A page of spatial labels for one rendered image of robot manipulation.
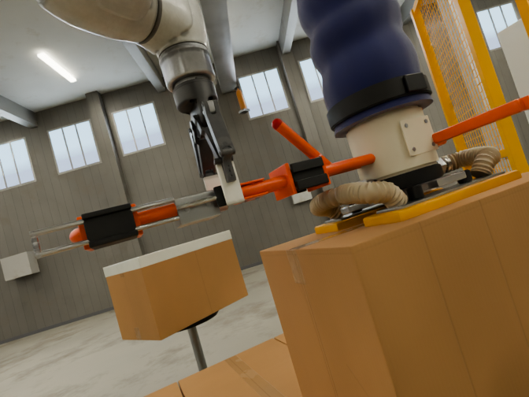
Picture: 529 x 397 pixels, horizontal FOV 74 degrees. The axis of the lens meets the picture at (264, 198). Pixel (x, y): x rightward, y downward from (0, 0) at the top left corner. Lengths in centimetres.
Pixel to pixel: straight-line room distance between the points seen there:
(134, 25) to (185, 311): 149
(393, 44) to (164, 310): 148
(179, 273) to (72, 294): 827
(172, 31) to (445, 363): 66
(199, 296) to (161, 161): 754
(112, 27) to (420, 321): 61
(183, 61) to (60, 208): 953
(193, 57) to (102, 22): 15
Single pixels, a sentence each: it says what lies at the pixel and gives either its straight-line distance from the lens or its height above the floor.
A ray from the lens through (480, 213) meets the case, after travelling 67.
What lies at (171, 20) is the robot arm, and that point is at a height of 136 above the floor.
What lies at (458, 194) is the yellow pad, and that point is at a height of 96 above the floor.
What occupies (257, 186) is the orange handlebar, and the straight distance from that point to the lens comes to 63.
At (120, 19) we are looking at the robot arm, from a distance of 60.
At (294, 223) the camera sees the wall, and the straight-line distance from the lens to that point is 893.
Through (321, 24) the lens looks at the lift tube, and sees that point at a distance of 85.
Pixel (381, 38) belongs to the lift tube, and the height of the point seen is 130.
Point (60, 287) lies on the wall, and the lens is 1017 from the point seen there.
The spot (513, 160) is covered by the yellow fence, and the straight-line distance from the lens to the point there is 196.
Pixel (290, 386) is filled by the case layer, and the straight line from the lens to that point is 113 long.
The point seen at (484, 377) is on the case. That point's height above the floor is 69.
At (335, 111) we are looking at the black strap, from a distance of 79.
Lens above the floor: 101
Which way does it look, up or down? 3 degrees up
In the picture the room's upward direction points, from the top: 17 degrees counter-clockwise
